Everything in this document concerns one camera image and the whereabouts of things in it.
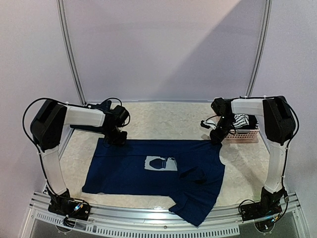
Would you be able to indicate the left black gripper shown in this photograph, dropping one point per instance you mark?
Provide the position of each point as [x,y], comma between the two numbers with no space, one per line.
[120,143]

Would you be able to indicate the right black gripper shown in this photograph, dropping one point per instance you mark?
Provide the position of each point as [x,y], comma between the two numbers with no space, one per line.
[216,136]

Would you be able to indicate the dark blue denim jeans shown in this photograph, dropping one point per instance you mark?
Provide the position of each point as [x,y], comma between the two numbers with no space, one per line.
[104,107]

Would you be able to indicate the blue garment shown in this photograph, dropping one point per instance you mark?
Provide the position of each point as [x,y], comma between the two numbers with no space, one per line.
[187,171]

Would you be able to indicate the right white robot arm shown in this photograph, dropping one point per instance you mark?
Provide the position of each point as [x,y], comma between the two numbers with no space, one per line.
[279,127]

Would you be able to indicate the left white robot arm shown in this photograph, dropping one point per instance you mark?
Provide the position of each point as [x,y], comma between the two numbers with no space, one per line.
[47,126]

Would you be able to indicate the pink plastic laundry basket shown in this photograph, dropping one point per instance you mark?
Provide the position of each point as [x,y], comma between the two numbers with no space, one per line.
[242,134]

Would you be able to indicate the black white striped garment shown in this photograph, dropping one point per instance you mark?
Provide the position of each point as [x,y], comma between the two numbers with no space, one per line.
[240,120]

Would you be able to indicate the black garment in basket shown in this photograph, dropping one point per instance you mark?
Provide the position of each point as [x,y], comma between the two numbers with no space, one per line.
[252,123]

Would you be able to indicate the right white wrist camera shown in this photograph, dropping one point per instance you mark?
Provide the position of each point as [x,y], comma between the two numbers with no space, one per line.
[208,124]

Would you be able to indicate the right aluminium frame post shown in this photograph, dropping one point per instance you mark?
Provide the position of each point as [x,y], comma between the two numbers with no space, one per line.
[260,47]

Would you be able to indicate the aluminium frame post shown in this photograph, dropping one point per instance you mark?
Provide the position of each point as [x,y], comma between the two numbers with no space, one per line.
[69,51]
[260,47]

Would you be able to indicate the aluminium front rail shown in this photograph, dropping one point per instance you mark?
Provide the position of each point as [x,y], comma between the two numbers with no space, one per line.
[116,222]

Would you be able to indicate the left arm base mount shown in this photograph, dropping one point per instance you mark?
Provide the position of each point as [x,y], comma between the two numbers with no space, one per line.
[67,206]

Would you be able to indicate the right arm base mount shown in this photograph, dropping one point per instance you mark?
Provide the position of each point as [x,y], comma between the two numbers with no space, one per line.
[263,214]

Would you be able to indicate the left aluminium frame post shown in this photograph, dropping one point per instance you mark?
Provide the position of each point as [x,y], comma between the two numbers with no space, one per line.
[69,51]

